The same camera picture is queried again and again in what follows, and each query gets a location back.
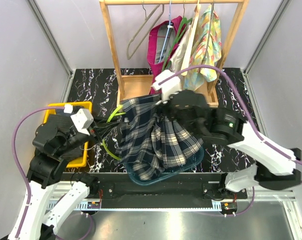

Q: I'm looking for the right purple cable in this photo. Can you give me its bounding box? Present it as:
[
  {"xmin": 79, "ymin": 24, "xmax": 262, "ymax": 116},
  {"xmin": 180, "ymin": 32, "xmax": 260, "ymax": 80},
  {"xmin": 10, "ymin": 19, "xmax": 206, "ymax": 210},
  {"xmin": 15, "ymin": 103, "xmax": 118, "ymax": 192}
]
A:
[{"xmin": 156, "ymin": 65, "xmax": 302, "ymax": 186}]

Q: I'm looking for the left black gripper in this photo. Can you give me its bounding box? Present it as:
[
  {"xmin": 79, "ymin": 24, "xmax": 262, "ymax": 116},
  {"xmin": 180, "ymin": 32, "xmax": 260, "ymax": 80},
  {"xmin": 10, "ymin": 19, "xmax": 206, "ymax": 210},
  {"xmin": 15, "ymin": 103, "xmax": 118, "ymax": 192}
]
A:
[{"xmin": 55, "ymin": 111, "xmax": 120, "ymax": 156}]

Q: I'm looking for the dark green hanger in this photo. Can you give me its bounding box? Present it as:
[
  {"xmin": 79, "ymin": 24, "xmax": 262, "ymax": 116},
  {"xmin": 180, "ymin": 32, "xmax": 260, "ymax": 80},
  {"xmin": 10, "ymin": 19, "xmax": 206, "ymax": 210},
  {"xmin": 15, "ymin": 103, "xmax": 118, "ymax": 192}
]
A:
[{"xmin": 162, "ymin": 17, "xmax": 192, "ymax": 71}]

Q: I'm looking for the lime green hanger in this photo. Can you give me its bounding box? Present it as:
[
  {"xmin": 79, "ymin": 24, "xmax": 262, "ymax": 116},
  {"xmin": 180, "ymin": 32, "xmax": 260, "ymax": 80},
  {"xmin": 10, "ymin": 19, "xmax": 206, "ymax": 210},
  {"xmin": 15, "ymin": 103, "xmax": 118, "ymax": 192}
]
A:
[{"xmin": 101, "ymin": 105, "xmax": 125, "ymax": 161}]

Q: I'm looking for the white garment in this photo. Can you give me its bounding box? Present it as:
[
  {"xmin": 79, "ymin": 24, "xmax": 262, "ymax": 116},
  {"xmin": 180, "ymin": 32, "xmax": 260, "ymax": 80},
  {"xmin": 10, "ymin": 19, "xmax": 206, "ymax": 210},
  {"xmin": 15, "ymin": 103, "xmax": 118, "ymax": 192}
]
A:
[{"xmin": 169, "ymin": 25, "xmax": 191, "ymax": 73}]

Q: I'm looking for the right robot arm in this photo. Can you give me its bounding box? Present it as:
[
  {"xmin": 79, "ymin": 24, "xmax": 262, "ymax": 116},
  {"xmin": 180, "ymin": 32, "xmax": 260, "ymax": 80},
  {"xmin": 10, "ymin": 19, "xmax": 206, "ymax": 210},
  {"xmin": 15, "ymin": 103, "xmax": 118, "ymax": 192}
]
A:
[{"xmin": 157, "ymin": 90, "xmax": 301, "ymax": 198}]

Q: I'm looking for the teal transparent plastic basin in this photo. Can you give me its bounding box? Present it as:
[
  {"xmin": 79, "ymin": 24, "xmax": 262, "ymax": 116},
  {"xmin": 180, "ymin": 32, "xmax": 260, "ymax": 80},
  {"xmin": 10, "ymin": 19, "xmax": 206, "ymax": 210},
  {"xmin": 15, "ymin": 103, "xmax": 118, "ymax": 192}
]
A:
[{"xmin": 124, "ymin": 147, "xmax": 204, "ymax": 186}]

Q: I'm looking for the wooden clothes rack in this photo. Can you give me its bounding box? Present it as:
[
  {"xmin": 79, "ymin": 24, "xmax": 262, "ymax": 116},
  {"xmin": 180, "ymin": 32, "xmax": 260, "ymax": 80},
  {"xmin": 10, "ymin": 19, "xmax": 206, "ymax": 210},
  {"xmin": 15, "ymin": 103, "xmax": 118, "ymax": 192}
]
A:
[{"xmin": 100, "ymin": 0, "xmax": 249, "ymax": 105}]

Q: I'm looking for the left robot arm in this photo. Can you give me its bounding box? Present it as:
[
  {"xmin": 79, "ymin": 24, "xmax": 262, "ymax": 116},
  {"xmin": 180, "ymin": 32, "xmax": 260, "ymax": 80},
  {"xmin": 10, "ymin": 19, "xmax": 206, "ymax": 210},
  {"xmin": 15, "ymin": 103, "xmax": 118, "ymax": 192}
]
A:
[{"xmin": 4, "ymin": 104, "xmax": 119, "ymax": 240}]

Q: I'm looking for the magenta dress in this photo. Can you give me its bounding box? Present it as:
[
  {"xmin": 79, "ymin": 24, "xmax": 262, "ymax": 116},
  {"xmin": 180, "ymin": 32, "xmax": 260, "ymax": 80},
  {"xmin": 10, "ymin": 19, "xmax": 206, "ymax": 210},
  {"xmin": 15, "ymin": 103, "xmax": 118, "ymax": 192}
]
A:
[{"xmin": 147, "ymin": 16, "xmax": 182, "ymax": 84}]

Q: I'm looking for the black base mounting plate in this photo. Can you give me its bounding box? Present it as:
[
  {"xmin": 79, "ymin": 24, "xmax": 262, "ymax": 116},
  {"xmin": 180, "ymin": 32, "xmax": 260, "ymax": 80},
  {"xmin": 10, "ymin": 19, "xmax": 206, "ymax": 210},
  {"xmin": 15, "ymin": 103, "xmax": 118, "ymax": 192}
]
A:
[{"xmin": 63, "ymin": 172, "xmax": 247, "ymax": 209}]

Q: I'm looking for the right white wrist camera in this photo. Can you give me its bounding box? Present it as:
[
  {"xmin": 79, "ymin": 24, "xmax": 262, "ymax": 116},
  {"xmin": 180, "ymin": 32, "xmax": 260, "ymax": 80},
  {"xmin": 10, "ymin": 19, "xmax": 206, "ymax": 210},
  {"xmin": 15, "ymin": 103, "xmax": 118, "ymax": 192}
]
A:
[{"xmin": 151, "ymin": 69, "xmax": 181, "ymax": 105}]

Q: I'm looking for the colourful floral shirt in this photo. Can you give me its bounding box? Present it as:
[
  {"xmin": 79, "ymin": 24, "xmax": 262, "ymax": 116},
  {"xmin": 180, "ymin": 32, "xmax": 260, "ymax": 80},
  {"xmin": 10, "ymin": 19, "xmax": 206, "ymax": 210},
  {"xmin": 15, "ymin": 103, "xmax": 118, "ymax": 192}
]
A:
[{"xmin": 183, "ymin": 4, "xmax": 222, "ymax": 91}]

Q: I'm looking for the yellow plastic tray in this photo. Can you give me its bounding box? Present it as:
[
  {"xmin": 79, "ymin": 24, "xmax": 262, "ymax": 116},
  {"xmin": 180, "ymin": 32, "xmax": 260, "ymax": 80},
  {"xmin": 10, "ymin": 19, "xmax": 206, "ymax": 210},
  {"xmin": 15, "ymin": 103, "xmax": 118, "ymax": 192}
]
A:
[{"xmin": 43, "ymin": 101, "xmax": 93, "ymax": 168}]

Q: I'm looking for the navy plaid skirt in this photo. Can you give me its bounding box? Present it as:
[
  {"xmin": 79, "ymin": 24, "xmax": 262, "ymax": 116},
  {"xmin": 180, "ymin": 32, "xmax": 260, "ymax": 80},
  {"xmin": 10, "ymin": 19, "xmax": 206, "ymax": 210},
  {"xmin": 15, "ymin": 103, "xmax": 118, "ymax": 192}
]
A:
[{"xmin": 116, "ymin": 95, "xmax": 203, "ymax": 180}]

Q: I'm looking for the cream wooden hanger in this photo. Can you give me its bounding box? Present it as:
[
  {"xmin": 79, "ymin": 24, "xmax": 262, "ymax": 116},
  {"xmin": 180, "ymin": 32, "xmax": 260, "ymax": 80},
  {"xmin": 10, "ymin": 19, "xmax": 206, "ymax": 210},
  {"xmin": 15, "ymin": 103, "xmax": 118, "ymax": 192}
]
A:
[{"xmin": 181, "ymin": 1, "xmax": 201, "ymax": 70}]

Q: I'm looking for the dark grey striped cloth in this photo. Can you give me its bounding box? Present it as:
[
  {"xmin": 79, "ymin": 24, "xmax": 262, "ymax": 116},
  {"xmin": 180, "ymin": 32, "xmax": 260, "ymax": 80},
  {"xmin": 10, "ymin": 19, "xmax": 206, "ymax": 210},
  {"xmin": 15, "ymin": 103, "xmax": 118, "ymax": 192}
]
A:
[{"xmin": 63, "ymin": 143, "xmax": 86, "ymax": 161}]

